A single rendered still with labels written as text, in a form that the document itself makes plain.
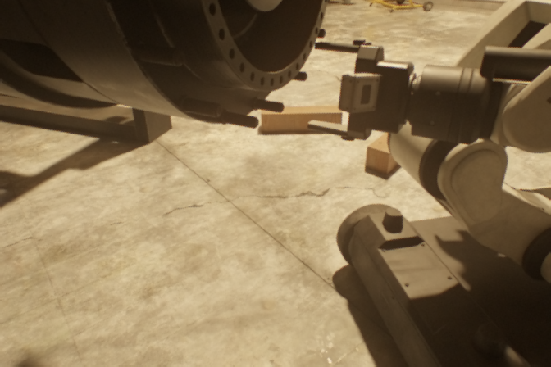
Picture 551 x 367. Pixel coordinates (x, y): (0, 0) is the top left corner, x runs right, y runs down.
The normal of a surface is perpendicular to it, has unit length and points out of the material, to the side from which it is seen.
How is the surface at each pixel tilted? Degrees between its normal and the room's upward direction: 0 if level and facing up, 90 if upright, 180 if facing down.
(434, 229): 0
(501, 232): 90
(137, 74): 122
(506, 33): 90
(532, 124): 78
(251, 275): 0
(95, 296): 0
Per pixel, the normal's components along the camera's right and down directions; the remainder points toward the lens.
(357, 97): 0.56, 0.32
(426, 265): -0.01, -0.88
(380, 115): -0.44, 0.29
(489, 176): 0.21, 0.47
